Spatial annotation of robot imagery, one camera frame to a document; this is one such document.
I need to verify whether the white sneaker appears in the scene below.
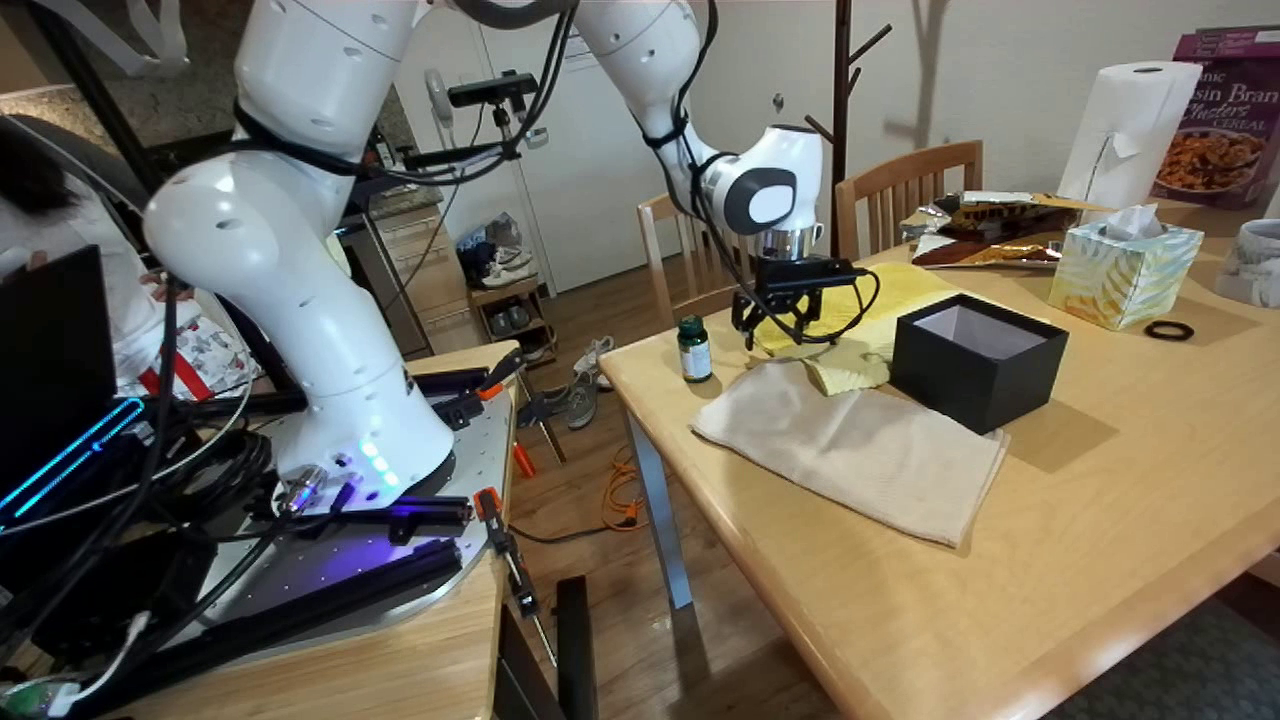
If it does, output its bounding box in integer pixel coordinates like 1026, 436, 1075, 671
454, 209, 539, 290

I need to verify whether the small green pill bottle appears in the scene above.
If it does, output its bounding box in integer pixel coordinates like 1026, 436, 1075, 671
670, 310, 719, 386

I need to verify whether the crumpled brown snack bag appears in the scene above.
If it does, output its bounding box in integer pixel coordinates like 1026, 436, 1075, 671
946, 189, 1093, 230
907, 218, 1073, 277

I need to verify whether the white cable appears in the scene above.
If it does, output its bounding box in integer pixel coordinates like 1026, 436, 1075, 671
49, 607, 150, 710

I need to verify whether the white paper towel roll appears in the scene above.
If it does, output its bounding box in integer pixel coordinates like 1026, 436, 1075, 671
1050, 55, 1206, 213

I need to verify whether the blue lit black device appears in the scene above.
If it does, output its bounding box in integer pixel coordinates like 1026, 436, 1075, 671
0, 386, 150, 529

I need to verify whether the pale grey bundled fabric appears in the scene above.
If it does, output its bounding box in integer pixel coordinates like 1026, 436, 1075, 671
1216, 213, 1280, 316

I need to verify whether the black open square box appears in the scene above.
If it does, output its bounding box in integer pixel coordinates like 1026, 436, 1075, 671
882, 289, 1075, 438

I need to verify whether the wooden robot cart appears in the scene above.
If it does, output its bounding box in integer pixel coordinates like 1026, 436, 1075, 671
116, 340, 566, 720

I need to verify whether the grey metal table leg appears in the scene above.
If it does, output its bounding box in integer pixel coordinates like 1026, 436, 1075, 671
621, 408, 712, 699

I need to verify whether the long black clamp bar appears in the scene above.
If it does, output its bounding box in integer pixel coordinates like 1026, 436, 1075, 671
74, 531, 470, 710

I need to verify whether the orange handled bar clamp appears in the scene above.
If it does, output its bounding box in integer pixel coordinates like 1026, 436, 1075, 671
466, 483, 545, 618

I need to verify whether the patterned tissue box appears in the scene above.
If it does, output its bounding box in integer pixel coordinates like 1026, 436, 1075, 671
1043, 199, 1206, 337

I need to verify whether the stereo camera on mount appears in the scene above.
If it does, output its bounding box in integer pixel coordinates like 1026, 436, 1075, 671
442, 69, 545, 117

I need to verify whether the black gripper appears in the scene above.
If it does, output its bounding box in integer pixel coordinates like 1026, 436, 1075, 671
744, 253, 859, 346

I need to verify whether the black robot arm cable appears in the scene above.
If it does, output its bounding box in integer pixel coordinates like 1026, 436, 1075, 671
634, 0, 887, 354

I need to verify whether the yellow patterned towel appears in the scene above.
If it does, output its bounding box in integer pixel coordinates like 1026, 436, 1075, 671
739, 256, 966, 398

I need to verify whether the dark wooden coat rack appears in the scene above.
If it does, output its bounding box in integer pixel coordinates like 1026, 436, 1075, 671
794, 0, 901, 192

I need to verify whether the black metal post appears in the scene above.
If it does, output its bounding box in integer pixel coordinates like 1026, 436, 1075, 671
487, 571, 602, 720

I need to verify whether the low wooden shoe shelf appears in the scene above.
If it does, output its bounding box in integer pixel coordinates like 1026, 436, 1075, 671
464, 267, 560, 350

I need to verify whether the dark laptop screen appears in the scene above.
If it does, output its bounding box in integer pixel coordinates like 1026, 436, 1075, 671
0, 243, 120, 466

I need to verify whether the purple cereal box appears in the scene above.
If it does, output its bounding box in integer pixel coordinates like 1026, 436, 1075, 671
1146, 21, 1280, 213

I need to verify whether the beige plain cloth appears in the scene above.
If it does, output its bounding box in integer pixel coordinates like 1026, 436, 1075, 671
688, 354, 1017, 556

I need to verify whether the white red printed bag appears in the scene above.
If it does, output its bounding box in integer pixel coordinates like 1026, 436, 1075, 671
108, 283, 258, 408

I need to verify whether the wooden slat-back chair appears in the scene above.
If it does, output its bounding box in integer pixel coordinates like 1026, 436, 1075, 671
827, 134, 992, 262
632, 189, 750, 332

